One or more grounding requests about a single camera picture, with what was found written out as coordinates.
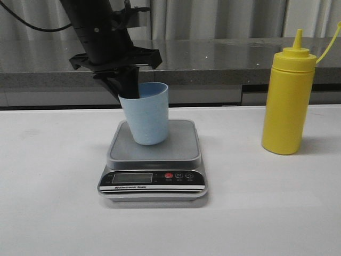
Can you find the silver electronic kitchen scale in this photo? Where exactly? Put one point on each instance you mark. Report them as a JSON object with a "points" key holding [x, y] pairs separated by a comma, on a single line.
{"points": [[172, 170]]}

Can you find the yellow squeeze bottle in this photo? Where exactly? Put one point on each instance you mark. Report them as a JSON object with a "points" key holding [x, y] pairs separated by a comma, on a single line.
{"points": [[289, 91]]}

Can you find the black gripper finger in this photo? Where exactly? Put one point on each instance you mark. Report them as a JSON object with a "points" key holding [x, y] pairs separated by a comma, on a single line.
{"points": [[104, 80], [128, 78]]}

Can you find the light blue plastic cup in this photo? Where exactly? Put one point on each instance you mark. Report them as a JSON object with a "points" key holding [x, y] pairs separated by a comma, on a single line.
{"points": [[147, 115]]}

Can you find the grey speckled stone counter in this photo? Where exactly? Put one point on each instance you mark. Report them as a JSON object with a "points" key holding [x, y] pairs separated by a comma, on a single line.
{"points": [[204, 72]]}

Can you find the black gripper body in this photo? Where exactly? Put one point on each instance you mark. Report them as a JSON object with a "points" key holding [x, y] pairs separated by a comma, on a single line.
{"points": [[107, 48]]}

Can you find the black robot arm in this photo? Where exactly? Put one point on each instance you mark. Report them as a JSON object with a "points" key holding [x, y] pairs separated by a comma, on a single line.
{"points": [[100, 13]]}

